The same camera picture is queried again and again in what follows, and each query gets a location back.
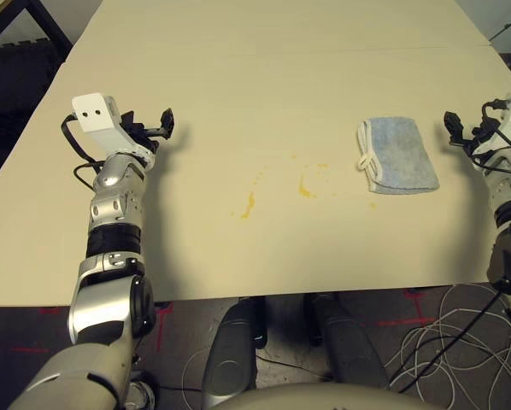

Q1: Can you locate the blue terry rag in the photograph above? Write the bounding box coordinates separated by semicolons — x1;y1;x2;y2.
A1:
356;115;441;196

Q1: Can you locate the grey robot left leg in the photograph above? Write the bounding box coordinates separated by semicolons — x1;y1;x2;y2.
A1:
201;297;259;410

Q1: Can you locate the beige robot torso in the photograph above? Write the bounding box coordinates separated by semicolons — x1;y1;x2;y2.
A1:
203;382;444;410

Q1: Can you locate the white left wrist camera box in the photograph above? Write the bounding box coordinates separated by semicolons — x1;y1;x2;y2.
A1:
71;91;156;168

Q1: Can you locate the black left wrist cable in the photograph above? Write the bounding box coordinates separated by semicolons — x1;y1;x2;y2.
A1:
60;113;107;190

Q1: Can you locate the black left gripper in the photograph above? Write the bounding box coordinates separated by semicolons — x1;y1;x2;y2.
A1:
120;108;176;151

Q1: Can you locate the red tape cross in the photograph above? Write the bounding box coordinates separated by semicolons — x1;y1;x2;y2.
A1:
377;289;437;329

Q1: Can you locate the red tape strip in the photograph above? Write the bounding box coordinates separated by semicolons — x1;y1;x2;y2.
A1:
155;302;174;352

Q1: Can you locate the black floor cable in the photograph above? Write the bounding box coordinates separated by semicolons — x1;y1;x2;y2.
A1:
397;293;503;394

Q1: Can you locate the white floor cable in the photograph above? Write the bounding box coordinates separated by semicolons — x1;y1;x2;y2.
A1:
383;284;511;410

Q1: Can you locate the black metal table frame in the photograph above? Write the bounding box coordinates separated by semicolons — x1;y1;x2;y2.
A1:
0;0;73;65

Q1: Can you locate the grey robot leg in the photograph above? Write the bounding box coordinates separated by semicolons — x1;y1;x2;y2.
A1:
201;297;259;410
313;293;391;392

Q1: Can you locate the black tripod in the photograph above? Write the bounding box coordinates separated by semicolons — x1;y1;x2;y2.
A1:
487;10;511;44

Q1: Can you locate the black post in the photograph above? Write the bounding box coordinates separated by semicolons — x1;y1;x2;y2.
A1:
251;296;267;348

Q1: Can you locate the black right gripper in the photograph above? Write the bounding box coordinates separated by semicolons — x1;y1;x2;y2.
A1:
443;99;507;151

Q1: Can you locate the grey robot right leg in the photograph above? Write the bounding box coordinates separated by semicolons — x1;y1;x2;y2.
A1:
313;293;391;392

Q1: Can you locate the white grey sneaker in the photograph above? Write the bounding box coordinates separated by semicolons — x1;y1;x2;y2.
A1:
125;379;156;410

